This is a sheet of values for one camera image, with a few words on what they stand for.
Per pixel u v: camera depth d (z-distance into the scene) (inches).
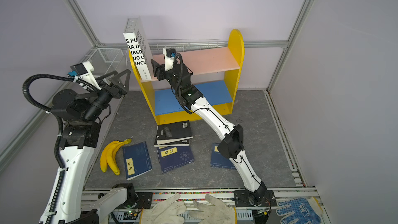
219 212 27.9
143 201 28.6
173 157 34.0
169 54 22.9
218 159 34.9
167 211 27.9
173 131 37.1
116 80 19.0
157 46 36.1
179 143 35.2
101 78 21.6
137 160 34.2
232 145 23.6
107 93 19.7
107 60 40.1
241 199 28.9
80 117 16.8
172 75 22.1
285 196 29.9
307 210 27.8
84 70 18.0
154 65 24.4
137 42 21.8
